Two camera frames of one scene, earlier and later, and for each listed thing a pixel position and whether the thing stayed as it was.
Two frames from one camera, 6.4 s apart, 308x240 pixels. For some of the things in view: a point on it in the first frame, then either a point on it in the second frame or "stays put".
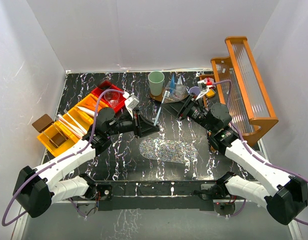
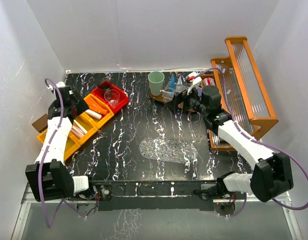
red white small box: [209, 81] stays put
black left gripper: [143, 127] -> [82, 107]
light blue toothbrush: [166, 94] -> [162, 90]
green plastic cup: [156, 79] stays put
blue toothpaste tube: [172, 84] stays put
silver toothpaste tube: [180, 89] stays put
